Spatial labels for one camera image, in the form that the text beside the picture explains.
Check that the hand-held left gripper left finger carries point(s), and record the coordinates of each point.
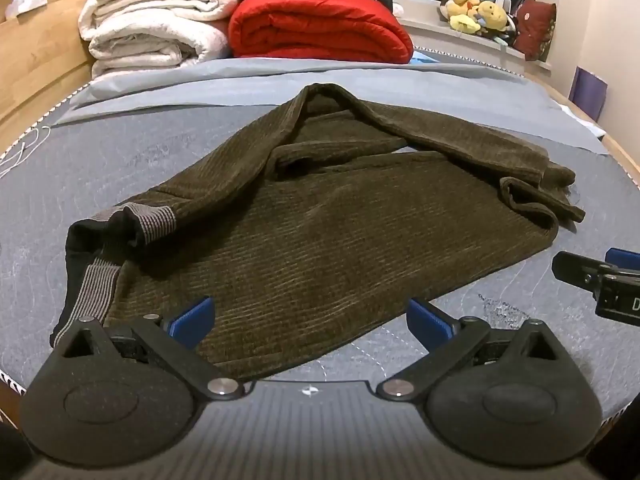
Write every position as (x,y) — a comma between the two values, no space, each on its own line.
(192,317)

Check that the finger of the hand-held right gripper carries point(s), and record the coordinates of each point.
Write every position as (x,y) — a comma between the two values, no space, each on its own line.
(575,267)
(622,256)

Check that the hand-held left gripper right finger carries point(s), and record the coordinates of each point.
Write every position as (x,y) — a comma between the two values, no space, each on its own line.
(425,320)

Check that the white cloth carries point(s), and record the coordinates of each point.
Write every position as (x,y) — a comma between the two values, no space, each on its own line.
(582,120)

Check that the purple flat box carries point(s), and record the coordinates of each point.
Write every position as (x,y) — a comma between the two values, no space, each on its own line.
(590,92)

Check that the blue-grey bed sheet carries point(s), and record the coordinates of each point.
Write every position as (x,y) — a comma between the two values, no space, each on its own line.
(450,95)

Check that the dark red cushion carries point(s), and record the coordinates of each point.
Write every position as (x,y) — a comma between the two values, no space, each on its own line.
(535,27)

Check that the light blue cloth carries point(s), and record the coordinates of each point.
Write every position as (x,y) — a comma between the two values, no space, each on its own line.
(425,59)

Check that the yellow plush bear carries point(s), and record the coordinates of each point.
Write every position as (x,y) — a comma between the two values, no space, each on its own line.
(492,15)

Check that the yellow plush duck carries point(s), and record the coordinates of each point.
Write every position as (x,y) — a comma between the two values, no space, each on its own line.
(457,5)

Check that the white folded blanket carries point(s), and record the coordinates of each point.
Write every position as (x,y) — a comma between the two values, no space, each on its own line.
(150,25)

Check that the red folded blanket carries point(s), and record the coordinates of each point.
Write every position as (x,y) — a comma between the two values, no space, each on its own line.
(320,30)

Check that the white crumpled paper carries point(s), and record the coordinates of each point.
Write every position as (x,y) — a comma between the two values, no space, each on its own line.
(25,2)

